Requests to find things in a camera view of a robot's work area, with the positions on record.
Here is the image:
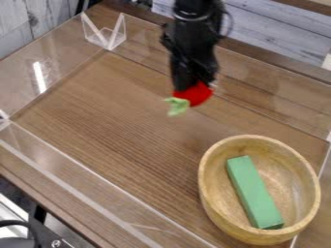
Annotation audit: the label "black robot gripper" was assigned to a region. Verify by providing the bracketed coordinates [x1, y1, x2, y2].
[160, 0, 229, 92]

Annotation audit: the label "wooden bowl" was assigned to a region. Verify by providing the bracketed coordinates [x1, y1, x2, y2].
[198, 135, 321, 246]

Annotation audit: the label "black table leg bracket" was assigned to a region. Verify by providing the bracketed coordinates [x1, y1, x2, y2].
[28, 204, 84, 248]

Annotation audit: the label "clear acrylic corner bracket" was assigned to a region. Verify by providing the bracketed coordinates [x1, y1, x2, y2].
[80, 14, 127, 51]

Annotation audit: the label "clear acrylic tray walls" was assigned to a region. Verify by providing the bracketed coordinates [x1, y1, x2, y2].
[0, 3, 331, 248]

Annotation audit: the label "green rectangular block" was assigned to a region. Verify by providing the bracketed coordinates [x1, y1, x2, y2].
[227, 156, 285, 230]

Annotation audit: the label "red plush strawberry toy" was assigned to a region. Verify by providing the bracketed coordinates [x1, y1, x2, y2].
[164, 80, 214, 117]

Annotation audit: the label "black cable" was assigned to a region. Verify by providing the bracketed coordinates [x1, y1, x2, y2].
[0, 220, 43, 248]

